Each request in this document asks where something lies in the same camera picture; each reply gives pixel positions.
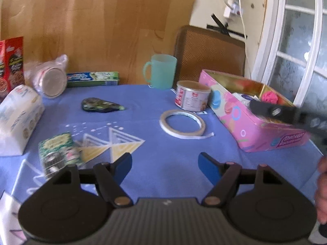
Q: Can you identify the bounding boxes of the white framed glass door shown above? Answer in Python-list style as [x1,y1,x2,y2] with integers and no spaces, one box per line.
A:
[251,0,326,113]

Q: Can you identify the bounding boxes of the brown chair back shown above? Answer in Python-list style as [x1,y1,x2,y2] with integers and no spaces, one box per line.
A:
[174,26,245,85]

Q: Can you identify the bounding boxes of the plastic cups in bag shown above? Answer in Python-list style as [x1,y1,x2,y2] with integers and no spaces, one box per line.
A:
[24,54,69,99]

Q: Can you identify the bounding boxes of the blue patterned tablecloth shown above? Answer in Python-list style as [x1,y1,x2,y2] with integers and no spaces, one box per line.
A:
[1,85,321,244]

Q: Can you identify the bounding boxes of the large white tissue pack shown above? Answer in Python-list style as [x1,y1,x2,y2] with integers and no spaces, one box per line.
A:
[1,85,45,157]

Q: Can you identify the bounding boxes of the white power cable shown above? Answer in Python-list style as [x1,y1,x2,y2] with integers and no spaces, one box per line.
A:
[238,0,252,80]

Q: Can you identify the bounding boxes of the teal plastic mug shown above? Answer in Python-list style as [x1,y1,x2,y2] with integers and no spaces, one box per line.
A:
[142,54,177,90]

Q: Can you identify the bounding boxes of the white blue wipes pack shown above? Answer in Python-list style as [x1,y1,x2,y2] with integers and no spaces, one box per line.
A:
[232,92,260,107]

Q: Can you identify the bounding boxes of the pink fluffy sock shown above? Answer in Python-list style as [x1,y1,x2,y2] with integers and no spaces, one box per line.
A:
[261,91,278,105]

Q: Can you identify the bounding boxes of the red cereal box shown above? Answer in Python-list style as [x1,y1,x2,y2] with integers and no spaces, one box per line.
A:
[0,37,24,102]

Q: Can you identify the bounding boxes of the pink macaron biscuit tin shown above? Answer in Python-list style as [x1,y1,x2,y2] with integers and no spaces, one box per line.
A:
[198,69,313,153]

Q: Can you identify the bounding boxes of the person right hand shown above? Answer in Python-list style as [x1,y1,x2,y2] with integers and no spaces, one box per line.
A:
[315,156,327,225]

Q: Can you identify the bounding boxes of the green blue toothpaste box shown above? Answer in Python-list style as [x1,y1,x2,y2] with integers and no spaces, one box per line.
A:
[66,71,119,87]

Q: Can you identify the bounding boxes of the red white tin can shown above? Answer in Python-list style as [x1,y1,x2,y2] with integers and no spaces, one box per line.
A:
[175,80,211,112]

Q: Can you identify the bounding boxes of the wooden pattern wall panel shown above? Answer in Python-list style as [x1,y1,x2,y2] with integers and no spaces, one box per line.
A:
[1,0,195,84]

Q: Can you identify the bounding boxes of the clear tape roll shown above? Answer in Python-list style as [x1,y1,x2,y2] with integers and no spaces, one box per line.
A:
[159,109,215,140]

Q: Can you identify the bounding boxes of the green patterned tissue pack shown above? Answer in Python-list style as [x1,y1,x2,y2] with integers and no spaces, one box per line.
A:
[38,132,84,179]

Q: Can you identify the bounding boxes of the white power strip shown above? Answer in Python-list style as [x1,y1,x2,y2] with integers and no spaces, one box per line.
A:
[223,0,243,19]

